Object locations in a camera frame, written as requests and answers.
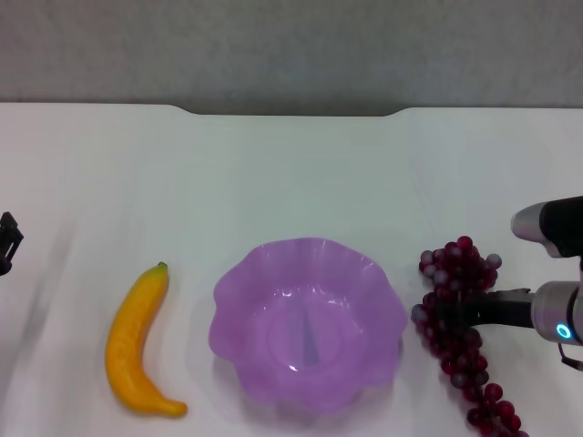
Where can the yellow plastic banana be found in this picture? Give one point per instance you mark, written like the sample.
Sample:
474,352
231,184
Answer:
129,337

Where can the dark red grape bunch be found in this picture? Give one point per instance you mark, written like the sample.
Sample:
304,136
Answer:
455,268

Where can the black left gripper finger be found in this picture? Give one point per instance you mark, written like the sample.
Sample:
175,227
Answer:
8,241

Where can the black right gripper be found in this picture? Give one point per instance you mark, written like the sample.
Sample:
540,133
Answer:
505,311

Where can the purple wavy plastic bowl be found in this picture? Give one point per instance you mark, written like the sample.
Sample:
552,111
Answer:
319,296

